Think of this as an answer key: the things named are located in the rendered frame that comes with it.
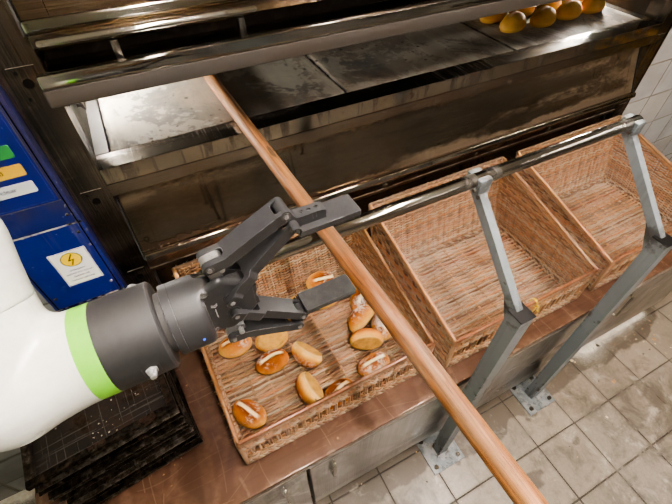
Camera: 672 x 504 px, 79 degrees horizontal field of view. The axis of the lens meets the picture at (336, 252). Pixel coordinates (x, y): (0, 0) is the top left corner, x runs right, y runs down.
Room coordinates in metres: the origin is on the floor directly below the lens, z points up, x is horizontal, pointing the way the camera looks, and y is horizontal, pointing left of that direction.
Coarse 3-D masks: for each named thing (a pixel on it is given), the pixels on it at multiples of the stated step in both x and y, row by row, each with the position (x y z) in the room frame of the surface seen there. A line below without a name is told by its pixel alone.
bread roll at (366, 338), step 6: (360, 330) 0.63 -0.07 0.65; (366, 330) 0.62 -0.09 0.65; (372, 330) 0.62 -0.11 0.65; (354, 336) 0.61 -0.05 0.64; (360, 336) 0.60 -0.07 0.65; (366, 336) 0.60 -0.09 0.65; (372, 336) 0.60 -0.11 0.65; (378, 336) 0.61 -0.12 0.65; (354, 342) 0.59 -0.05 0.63; (360, 342) 0.59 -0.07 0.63; (366, 342) 0.59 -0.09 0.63; (372, 342) 0.60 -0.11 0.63; (378, 342) 0.60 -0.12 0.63; (360, 348) 0.59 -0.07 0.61; (366, 348) 0.59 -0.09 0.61; (372, 348) 0.59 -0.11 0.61
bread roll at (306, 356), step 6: (300, 342) 0.59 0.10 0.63; (294, 348) 0.57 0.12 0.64; (300, 348) 0.56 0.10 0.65; (306, 348) 0.57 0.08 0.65; (312, 348) 0.58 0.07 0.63; (294, 354) 0.56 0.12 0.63; (300, 354) 0.55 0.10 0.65; (306, 354) 0.55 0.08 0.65; (312, 354) 0.55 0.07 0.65; (318, 354) 0.55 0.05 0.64; (300, 360) 0.54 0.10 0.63; (306, 360) 0.53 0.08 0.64; (312, 360) 0.53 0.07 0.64; (318, 360) 0.54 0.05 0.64; (306, 366) 0.53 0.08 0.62; (312, 366) 0.52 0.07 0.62
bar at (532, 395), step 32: (608, 128) 0.85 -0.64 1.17; (640, 128) 0.88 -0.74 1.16; (512, 160) 0.73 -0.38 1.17; (544, 160) 0.75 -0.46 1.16; (640, 160) 0.84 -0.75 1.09; (448, 192) 0.63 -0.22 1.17; (480, 192) 0.66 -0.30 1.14; (640, 192) 0.80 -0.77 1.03; (352, 224) 0.53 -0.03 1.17; (288, 256) 0.47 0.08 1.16; (640, 256) 0.71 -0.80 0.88; (512, 288) 0.52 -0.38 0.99; (512, 320) 0.48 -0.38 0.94; (576, 352) 0.69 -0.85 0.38; (480, 384) 0.46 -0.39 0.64; (544, 384) 0.68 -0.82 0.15; (448, 448) 0.49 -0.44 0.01
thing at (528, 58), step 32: (608, 32) 1.42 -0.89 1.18; (640, 32) 1.46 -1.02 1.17; (480, 64) 1.18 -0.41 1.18; (512, 64) 1.20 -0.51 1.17; (544, 64) 1.26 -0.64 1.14; (352, 96) 0.99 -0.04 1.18; (384, 96) 1.00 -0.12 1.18; (416, 96) 1.04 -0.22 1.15; (224, 128) 0.84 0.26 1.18; (288, 128) 0.87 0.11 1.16; (128, 160) 0.72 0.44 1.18; (160, 160) 0.74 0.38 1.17; (192, 160) 0.77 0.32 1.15
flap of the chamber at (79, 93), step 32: (416, 0) 1.02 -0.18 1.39; (512, 0) 0.96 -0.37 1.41; (544, 0) 1.00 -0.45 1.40; (224, 32) 0.84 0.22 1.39; (256, 32) 0.82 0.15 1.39; (352, 32) 0.78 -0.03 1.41; (384, 32) 0.81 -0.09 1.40; (64, 64) 0.69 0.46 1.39; (192, 64) 0.65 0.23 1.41; (224, 64) 0.67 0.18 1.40; (256, 64) 0.70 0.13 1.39; (64, 96) 0.56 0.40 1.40; (96, 96) 0.58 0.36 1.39
